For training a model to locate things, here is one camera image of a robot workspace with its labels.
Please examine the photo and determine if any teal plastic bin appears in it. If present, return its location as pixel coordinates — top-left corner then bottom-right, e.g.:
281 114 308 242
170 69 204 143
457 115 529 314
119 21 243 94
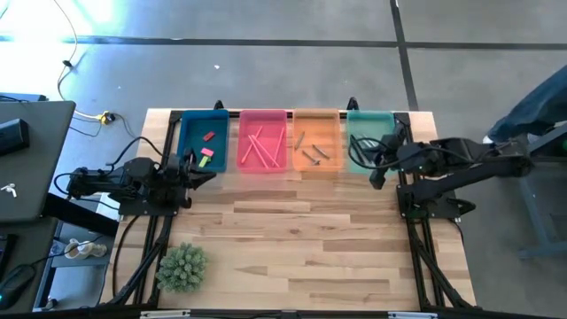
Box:
345 110 398 175

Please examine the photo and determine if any grey-blue metal cart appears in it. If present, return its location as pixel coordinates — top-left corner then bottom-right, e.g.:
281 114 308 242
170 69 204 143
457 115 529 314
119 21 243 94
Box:
489 122 567 261

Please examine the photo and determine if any black aluminium table frame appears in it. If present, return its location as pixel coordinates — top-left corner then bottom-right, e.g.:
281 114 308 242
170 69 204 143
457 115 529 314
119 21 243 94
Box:
100 97 478 314

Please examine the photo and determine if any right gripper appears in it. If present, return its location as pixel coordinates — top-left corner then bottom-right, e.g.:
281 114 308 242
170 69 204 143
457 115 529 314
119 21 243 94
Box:
369 120 416 191

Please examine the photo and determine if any blue plastic bin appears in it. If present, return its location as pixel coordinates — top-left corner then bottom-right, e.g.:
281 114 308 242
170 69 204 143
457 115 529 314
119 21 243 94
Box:
175 109 230 174

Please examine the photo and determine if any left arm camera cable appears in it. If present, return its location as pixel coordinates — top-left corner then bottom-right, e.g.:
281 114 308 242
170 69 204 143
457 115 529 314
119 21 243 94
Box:
52 136 166 200

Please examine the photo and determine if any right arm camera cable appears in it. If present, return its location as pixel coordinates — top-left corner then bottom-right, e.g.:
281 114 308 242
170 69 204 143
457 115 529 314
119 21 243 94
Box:
347 135 386 171

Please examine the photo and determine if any person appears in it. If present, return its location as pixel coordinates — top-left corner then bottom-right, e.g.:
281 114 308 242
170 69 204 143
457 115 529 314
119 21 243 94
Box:
486 65 567 144

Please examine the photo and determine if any green artificial plant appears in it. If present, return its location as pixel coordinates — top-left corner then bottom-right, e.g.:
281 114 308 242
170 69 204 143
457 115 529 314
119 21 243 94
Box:
154 242 209 294

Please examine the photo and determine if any white box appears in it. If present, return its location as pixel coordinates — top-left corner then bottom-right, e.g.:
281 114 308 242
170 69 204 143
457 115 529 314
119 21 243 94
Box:
95 183 123 222

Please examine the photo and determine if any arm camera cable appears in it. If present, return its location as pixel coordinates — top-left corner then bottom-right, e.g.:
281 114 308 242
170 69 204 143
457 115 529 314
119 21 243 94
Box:
52 136 166 200
347 135 386 171

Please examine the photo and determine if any dark grey desk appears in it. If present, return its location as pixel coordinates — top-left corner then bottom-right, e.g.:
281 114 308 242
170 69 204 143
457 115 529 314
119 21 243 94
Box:
0 100 76 223

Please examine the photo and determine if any black box device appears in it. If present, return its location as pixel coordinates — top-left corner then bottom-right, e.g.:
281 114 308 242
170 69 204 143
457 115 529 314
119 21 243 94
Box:
0 118 31 157

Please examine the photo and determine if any black desk crossbar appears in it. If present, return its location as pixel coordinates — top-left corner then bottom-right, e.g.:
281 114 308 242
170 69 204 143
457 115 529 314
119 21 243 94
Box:
42 192 120 238

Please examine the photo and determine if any black computer mouse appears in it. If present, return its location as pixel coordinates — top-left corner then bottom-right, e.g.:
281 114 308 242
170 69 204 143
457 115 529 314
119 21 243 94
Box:
0 264 36 311

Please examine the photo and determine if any orange plastic bin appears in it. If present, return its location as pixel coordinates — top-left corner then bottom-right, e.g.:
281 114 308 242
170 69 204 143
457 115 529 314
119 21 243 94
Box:
291 108 345 174

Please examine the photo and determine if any pink plastic bin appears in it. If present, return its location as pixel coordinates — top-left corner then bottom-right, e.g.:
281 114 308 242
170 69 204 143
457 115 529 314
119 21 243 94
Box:
235 107 288 174

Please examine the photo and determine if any beige curled object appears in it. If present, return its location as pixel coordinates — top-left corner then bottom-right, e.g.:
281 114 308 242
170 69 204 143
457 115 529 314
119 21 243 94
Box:
64 237 108 261

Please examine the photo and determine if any silver metal bracket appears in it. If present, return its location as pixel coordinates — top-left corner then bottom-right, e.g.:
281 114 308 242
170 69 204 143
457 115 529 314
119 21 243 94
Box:
140 309 191 319
388 311 439 319

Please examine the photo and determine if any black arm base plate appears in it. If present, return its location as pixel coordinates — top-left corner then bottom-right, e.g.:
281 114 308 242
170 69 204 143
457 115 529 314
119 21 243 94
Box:
108 181 183 218
396 183 478 222

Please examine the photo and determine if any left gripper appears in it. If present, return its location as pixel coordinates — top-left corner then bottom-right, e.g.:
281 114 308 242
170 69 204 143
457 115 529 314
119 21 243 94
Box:
161 148 218 209

